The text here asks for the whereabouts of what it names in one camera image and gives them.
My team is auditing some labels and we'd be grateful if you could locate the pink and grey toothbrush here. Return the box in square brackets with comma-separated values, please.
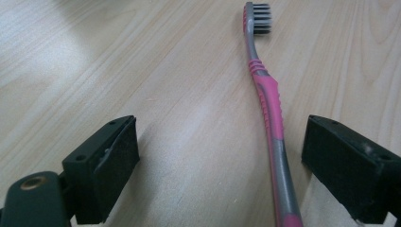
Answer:
[242, 1, 305, 227]

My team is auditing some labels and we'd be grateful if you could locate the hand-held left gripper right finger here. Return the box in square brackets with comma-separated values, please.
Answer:
[301, 114, 401, 225]

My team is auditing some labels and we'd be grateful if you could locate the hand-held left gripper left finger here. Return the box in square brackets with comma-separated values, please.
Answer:
[61, 114, 141, 225]

